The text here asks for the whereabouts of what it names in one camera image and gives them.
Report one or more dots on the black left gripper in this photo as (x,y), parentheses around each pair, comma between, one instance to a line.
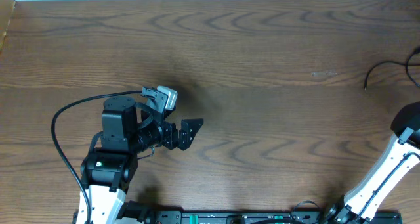
(185,141)

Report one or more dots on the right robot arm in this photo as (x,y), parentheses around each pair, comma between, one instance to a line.
(360,204)

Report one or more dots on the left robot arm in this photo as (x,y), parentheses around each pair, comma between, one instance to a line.
(128,128)

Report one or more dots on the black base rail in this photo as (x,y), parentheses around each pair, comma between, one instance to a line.
(229,217)

